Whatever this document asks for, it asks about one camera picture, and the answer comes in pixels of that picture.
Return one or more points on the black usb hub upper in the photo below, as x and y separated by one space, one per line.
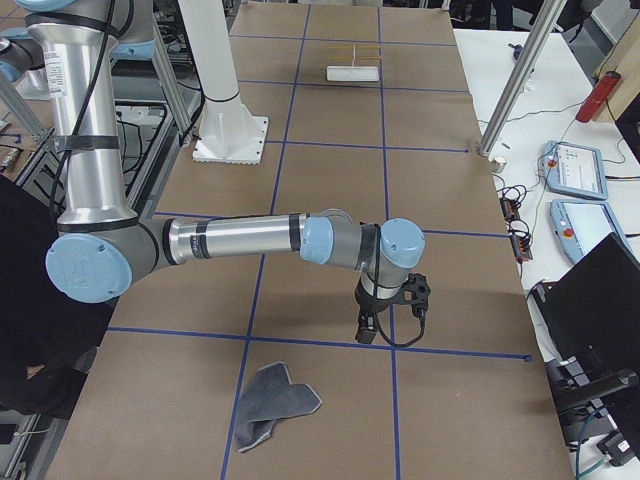
509 208

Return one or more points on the black usb hub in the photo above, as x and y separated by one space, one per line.
509 208
520 247

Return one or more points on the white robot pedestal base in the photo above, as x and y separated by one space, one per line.
228 132

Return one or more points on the aluminium frame post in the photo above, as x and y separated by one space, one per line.
535 42

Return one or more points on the person in black clothing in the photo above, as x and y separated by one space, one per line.
43 331

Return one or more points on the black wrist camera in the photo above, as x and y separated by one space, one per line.
415 291

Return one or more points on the grey microfibre towel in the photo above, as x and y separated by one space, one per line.
269 397

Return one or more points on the black usb hub lower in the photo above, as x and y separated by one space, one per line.
520 247

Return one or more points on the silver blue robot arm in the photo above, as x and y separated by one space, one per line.
20 53
104 247

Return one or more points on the red cylinder bottle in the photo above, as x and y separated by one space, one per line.
599 94

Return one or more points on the teach pendant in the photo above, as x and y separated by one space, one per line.
580 225
574 170

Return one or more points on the black monitor stand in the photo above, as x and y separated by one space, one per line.
592 315

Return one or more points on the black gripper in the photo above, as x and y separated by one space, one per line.
373 301

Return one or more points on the white towel rack with rods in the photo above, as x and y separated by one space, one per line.
353 68

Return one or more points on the upper teach pendant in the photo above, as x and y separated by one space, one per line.
574 170

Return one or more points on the lower teach pendant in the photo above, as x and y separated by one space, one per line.
580 225

